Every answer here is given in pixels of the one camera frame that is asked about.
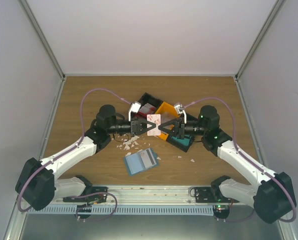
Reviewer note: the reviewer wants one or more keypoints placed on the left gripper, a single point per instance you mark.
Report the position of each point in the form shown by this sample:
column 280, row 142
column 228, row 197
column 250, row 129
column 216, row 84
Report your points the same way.
column 136, row 126

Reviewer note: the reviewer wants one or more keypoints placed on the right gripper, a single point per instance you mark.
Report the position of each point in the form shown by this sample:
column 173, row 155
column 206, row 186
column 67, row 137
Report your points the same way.
column 180, row 121

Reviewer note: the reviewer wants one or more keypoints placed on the white floral credit card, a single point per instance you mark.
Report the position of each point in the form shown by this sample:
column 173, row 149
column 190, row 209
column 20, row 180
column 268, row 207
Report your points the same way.
column 154, row 123

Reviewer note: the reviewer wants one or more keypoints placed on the blue leather card holder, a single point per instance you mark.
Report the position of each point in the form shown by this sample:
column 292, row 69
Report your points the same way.
column 134, row 163

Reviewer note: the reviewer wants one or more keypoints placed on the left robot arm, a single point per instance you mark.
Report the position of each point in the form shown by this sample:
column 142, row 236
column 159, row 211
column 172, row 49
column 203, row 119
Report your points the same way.
column 40, row 181

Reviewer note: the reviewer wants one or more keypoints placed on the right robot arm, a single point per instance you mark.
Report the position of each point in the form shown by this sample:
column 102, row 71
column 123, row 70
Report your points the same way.
column 270, row 194

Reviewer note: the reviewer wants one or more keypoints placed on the red and white card stack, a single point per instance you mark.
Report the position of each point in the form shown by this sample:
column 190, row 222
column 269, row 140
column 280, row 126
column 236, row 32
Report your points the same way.
column 146, row 109

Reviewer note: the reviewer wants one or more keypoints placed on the teal card stack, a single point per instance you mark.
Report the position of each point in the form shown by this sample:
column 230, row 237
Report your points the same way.
column 182, row 143

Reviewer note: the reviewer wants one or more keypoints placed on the black bin with teal cards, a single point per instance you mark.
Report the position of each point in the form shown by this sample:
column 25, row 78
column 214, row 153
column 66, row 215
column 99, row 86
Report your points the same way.
column 190, row 130

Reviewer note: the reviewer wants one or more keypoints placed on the yellow bin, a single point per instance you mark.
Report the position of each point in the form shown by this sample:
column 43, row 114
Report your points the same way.
column 166, row 107

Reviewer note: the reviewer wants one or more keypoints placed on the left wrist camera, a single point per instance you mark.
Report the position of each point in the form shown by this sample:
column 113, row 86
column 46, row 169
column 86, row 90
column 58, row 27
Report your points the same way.
column 134, row 108

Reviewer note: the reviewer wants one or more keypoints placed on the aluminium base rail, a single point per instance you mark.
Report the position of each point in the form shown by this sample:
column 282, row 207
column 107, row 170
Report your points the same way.
column 159, row 195

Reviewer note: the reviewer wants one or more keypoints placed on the white perforated cable duct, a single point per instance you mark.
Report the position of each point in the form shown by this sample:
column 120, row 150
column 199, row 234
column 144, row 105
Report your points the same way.
column 185, row 210

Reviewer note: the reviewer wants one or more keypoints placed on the left aluminium frame post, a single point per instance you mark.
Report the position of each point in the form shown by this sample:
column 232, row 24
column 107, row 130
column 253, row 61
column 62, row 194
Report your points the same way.
column 40, row 34

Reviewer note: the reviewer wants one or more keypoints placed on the aluminium frame post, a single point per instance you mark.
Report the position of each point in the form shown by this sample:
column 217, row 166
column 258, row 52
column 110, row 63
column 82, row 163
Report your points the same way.
column 278, row 4
column 40, row 34

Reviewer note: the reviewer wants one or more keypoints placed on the right aluminium frame post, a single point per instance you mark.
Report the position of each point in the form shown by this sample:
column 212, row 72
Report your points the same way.
column 278, row 4

